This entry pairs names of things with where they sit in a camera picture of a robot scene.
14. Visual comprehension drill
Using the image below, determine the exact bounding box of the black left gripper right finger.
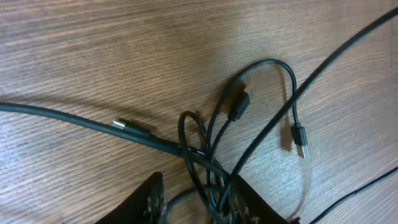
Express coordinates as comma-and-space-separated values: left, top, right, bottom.
229, 176, 288, 224

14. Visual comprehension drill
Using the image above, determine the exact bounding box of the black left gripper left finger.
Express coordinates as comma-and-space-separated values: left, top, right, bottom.
96, 172, 164, 224

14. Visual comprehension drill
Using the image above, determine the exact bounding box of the thick black USB cable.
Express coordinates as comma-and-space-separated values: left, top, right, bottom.
0, 6, 398, 224

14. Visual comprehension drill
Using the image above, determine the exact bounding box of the thin black USB cable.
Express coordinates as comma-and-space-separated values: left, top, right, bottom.
205, 58, 311, 224

